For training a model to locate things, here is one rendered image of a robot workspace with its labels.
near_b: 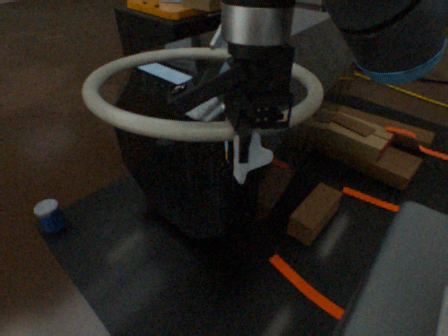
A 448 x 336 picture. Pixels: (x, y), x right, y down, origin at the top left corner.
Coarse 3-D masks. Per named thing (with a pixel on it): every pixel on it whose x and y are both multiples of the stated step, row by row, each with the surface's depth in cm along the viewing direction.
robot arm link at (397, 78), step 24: (432, 0) 29; (384, 24) 28; (408, 24) 29; (432, 24) 30; (360, 48) 32; (384, 48) 31; (408, 48) 31; (432, 48) 32; (384, 72) 35; (408, 72) 34
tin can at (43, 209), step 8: (48, 200) 143; (40, 208) 139; (48, 208) 139; (56, 208) 140; (40, 216) 136; (48, 216) 138; (56, 216) 141; (48, 224) 140; (56, 224) 142; (64, 224) 147
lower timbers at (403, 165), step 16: (352, 112) 218; (400, 128) 201; (416, 128) 201; (320, 144) 189; (400, 144) 199; (416, 144) 193; (336, 160) 186; (352, 160) 179; (384, 160) 172; (400, 160) 172; (416, 160) 172; (384, 176) 169; (400, 176) 162
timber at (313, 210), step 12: (312, 192) 148; (324, 192) 148; (336, 192) 148; (312, 204) 142; (324, 204) 142; (336, 204) 147; (300, 216) 136; (312, 216) 136; (324, 216) 137; (288, 228) 141; (300, 228) 136; (312, 228) 131; (300, 240) 140; (312, 240) 138
